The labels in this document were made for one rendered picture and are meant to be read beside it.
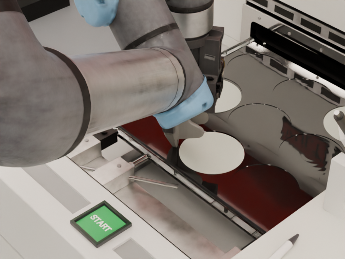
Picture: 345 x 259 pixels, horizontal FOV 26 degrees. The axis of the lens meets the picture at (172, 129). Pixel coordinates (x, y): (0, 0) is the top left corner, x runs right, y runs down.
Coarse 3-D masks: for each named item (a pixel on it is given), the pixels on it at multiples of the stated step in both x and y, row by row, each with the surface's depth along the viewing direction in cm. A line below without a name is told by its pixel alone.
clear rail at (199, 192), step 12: (120, 132) 118; (132, 144) 116; (156, 156) 113; (168, 168) 111; (180, 180) 110; (192, 192) 108; (204, 192) 107; (216, 204) 105; (228, 216) 104; (240, 216) 103; (240, 228) 103; (252, 228) 102
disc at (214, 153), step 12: (204, 132) 118; (216, 132) 118; (192, 144) 116; (204, 144) 116; (216, 144) 116; (228, 144) 116; (240, 144) 116; (180, 156) 114; (192, 156) 114; (204, 156) 114; (216, 156) 114; (228, 156) 114; (240, 156) 114; (192, 168) 112; (204, 168) 112; (216, 168) 112; (228, 168) 112
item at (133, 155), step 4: (128, 152) 122; (132, 152) 122; (136, 152) 122; (124, 156) 121; (128, 156) 121; (132, 156) 121; (136, 156) 121; (140, 156) 122; (128, 160) 121; (132, 160) 121; (148, 160) 124; (144, 164) 124; (136, 168) 122; (140, 168) 123
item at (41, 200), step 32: (64, 160) 104; (0, 192) 104; (32, 192) 99; (64, 192) 99; (96, 192) 99; (0, 224) 110; (32, 224) 99; (64, 224) 94; (32, 256) 105; (64, 256) 95; (96, 256) 90; (128, 256) 91; (160, 256) 90
